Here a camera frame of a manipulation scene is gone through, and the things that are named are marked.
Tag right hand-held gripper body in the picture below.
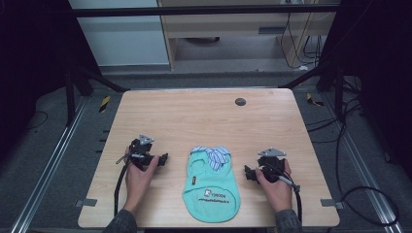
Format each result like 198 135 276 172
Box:
257 148 288 184

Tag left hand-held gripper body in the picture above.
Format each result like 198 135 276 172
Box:
116 133 157 171

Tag person's right hand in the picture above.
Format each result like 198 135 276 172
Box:
255 159 294 215

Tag person's left hand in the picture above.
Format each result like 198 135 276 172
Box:
123 147 160 212

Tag teal pet shirt striped collar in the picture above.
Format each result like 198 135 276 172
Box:
182 145 242 224

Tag yellow black tape marker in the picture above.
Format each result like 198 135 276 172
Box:
98 95 112 114
305 92 325 108

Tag white cabinet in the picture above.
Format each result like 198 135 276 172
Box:
68 0 171 68

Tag light wooden desk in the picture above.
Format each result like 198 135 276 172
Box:
156 0 341 71

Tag dark curtain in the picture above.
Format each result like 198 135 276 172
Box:
319 0 412 183
0 0 98 163

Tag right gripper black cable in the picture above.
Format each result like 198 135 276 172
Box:
275 174 303 224

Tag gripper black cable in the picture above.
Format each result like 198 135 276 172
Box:
113 159 131 217
275 174 303 224

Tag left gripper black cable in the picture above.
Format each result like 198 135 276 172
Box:
113 159 131 217

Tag grey metal table bracket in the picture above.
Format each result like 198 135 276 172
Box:
75 198 98 208
320 198 345 210

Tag black metal frame strut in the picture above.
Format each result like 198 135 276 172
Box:
64 64 130 127
280 59 345 122

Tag aluminium floor rail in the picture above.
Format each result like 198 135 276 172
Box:
9 96 89 233
324 93 404 233

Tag black looped floor cable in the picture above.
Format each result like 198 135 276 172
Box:
334 96 400 227

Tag hanging black cables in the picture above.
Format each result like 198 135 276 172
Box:
279 13 328 71

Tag black metal frame bar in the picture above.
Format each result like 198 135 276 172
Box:
71 3 341 18

